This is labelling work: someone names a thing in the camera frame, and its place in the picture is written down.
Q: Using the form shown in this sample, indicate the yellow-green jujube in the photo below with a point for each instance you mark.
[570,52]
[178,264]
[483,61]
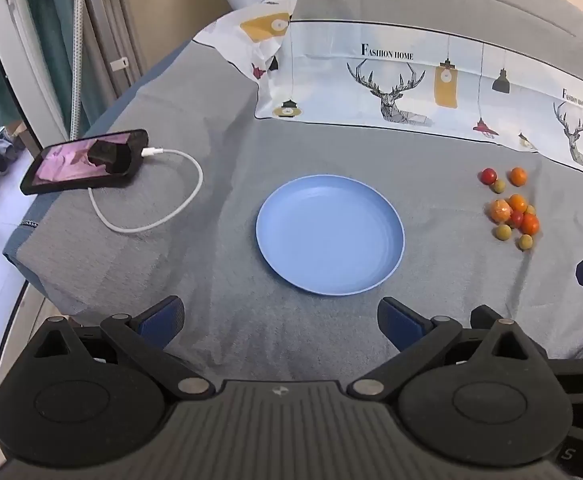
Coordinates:
[531,208]
[498,186]
[525,242]

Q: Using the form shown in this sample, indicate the black smartphone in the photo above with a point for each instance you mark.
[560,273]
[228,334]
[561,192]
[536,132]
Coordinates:
[71,165]

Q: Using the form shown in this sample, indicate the grey shoe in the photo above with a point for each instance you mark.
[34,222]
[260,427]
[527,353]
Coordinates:
[5,149]

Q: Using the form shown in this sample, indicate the beige pleated curtain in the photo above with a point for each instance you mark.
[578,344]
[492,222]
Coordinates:
[116,10]

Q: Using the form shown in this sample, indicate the orange-red cherry tomato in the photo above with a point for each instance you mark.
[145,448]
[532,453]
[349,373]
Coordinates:
[531,225]

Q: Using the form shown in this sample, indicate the pale orange tomato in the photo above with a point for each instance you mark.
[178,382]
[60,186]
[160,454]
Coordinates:
[499,211]

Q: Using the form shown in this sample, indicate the yellow-green cherry tomato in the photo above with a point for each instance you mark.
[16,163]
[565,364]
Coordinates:
[503,232]

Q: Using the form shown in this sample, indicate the green curtain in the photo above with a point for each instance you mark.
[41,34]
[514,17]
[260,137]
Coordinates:
[46,35]

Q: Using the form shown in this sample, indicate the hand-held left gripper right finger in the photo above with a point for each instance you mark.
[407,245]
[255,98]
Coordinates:
[401,325]

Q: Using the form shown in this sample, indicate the small tangerine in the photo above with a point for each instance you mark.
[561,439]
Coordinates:
[518,176]
[517,203]

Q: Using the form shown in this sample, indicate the white clip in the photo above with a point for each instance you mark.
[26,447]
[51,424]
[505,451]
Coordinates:
[119,64]

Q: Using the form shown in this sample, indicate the polka-dot pole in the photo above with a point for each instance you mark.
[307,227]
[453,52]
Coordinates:
[76,60]

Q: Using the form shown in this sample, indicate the blue plate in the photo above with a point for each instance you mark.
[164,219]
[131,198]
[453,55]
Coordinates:
[329,235]

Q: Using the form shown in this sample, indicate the white deer print bedsheet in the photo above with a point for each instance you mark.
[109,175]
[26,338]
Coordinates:
[331,90]

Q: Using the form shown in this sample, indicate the red tomato with green stem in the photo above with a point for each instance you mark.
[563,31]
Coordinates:
[515,219]

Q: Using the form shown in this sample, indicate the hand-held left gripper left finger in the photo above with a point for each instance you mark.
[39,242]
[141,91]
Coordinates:
[159,321]

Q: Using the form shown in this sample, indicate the white door frame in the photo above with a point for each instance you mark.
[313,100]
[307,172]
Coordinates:
[6,5]

